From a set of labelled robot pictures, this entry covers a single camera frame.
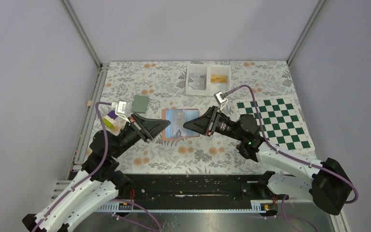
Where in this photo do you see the white two-compartment plastic bin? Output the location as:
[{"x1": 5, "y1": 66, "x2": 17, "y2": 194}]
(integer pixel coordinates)
[{"x1": 185, "y1": 64, "x2": 231, "y2": 96}]

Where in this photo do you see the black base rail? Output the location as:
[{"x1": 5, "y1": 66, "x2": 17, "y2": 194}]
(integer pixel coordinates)
[{"x1": 116, "y1": 174, "x2": 284, "y2": 212}]

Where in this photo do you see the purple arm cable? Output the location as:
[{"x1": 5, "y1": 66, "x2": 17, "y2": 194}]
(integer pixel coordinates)
[
  {"x1": 225, "y1": 85, "x2": 359, "y2": 232},
  {"x1": 30, "y1": 101, "x2": 164, "y2": 232}
]

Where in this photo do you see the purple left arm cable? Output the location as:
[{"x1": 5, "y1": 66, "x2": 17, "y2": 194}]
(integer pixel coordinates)
[{"x1": 30, "y1": 101, "x2": 164, "y2": 232}]

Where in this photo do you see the green white chessboard mat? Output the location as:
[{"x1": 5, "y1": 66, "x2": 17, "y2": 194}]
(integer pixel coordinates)
[{"x1": 233, "y1": 95, "x2": 315, "y2": 153}]

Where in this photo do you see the blue credit card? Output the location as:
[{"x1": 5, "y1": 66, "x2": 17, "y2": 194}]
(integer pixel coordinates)
[{"x1": 164, "y1": 110, "x2": 200, "y2": 139}]

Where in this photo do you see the silver credit card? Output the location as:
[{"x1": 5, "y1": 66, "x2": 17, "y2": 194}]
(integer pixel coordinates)
[{"x1": 189, "y1": 73, "x2": 206, "y2": 82}]

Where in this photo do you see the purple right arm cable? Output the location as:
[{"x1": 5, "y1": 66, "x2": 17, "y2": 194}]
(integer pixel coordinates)
[{"x1": 225, "y1": 85, "x2": 359, "y2": 232}]

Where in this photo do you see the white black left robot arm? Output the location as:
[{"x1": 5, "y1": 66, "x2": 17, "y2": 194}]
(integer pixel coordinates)
[{"x1": 22, "y1": 113, "x2": 170, "y2": 232}]

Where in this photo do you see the gold credit card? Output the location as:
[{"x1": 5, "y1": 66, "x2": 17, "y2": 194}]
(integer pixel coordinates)
[{"x1": 210, "y1": 74, "x2": 228, "y2": 83}]

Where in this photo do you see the purple white green block stack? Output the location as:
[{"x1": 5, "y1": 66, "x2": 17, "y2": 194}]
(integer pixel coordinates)
[{"x1": 103, "y1": 111, "x2": 118, "y2": 129}]

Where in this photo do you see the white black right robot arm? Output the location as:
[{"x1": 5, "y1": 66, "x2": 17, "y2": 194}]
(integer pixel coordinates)
[{"x1": 183, "y1": 106, "x2": 358, "y2": 215}]

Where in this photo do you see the white VIP credit card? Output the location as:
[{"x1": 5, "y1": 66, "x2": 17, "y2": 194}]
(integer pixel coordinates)
[{"x1": 188, "y1": 78, "x2": 206, "y2": 90}]

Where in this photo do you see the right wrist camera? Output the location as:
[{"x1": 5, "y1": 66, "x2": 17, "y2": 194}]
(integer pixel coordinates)
[{"x1": 214, "y1": 91, "x2": 228, "y2": 111}]

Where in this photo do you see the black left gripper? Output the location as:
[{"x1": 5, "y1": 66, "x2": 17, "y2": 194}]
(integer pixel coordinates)
[{"x1": 112, "y1": 112, "x2": 172, "y2": 158}]

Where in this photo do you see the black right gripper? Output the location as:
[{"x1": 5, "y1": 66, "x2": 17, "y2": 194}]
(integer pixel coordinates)
[{"x1": 183, "y1": 105, "x2": 244, "y2": 142}]

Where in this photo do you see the floral tablecloth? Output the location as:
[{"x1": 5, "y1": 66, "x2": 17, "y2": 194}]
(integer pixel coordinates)
[{"x1": 101, "y1": 61, "x2": 304, "y2": 174}]

